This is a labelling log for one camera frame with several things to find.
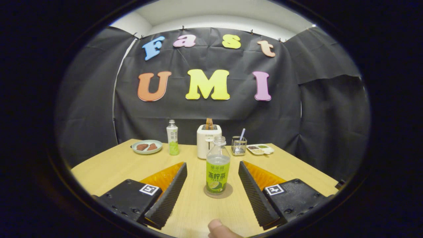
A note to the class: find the white divided snack tray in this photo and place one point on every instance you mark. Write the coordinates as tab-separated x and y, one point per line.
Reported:
261	150

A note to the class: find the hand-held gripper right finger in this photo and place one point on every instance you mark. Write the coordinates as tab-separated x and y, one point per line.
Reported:
257	198

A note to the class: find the wooden table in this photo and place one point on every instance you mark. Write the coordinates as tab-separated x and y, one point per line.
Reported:
195	211

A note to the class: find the white toaster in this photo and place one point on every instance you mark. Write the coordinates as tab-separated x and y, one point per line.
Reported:
203	145

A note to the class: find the small white label drink bottle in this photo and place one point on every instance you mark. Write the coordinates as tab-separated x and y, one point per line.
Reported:
173	138

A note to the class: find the brown toast slice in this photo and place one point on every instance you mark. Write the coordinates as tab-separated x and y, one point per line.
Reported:
209	124

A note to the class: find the round brown coaster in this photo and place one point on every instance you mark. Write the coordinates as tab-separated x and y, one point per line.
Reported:
229	192

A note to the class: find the pale green plate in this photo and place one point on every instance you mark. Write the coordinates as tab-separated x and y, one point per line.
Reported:
137	151

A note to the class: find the brown meat piece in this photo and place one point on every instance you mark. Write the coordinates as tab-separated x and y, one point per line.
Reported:
152	147
142	147

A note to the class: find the green label juice bottle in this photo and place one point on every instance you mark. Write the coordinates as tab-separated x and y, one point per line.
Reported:
218	175

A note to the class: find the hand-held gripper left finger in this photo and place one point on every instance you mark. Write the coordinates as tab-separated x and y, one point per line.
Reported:
168	201

